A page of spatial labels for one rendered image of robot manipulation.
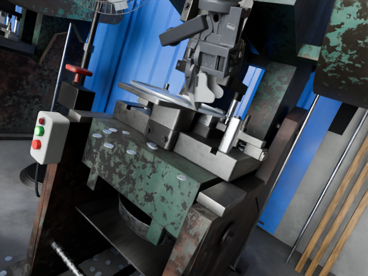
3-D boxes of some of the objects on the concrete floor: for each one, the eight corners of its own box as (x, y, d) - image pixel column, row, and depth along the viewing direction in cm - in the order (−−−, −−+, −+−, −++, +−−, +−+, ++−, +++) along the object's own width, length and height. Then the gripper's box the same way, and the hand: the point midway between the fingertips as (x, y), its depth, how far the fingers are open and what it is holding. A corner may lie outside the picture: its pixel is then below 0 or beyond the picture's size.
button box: (10, 302, 72) (52, 119, 58) (-18, 251, 84) (12, 90, 70) (208, 196, 195) (237, 130, 181) (186, 182, 207) (211, 119, 193)
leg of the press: (19, 296, 75) (87, 15, 55) (6, 272, 80) (62, 9, 61) (175, 214, 153) (226, 86, 133) (162, 205, 158) (210, 80, 139)
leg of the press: (126, 479, 49) (323, 74, 29) (95, 425, 55) (243, 54, 35) (247, 268, 127) (323, 119, 108) (229, 254, 133) (299, 110, 113)
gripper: (234, 6, 33) (211, 128, 45) (257, 5, 40) (231, 113, 52) (187, -2, 37) (177, 113, 49) (214, -1, 43) (200, 100, 55)
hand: (195, 103), depth 51 cm, fingers closed
